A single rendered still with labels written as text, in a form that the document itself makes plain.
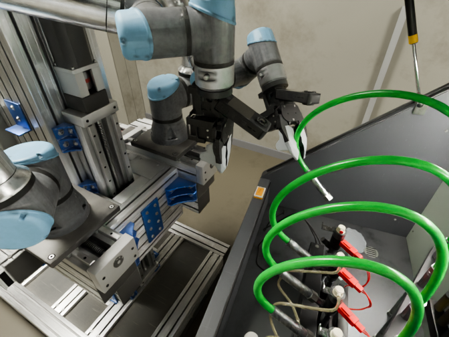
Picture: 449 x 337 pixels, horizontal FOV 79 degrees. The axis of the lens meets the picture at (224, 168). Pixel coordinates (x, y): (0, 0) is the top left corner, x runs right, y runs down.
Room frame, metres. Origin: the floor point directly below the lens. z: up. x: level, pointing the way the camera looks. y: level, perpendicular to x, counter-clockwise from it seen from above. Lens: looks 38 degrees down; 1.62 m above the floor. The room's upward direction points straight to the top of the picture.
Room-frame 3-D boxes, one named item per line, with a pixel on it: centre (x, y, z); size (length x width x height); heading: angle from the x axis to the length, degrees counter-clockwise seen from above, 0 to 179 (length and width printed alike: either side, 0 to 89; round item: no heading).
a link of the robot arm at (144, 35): (0.50, 0.12, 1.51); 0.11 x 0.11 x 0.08; 17
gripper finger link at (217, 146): (0.49, 0.01, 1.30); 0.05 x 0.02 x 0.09; 160
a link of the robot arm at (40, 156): (0.51, 0.46, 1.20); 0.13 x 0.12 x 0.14; 17
